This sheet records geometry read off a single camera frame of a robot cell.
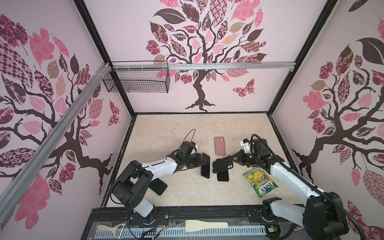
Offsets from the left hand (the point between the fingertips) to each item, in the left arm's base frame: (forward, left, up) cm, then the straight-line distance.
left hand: (205, 164), depth 86 cm
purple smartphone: (-6, -10, -4) cm, 12 cm away
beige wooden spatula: (-30, +7, -6) cm, 31 cm away
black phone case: (0, -10, -2) cm, 10 cm away
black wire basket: (+48, +44, +27) cm, 70 cm away
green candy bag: (-9, -31, -3) cm, 33 cm away
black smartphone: (-1, 0, -3) cm, 3 cm away
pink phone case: (+16, -11, -6) cm, 20 cm away
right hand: (+2, -14, +6) cm, 15 cm away
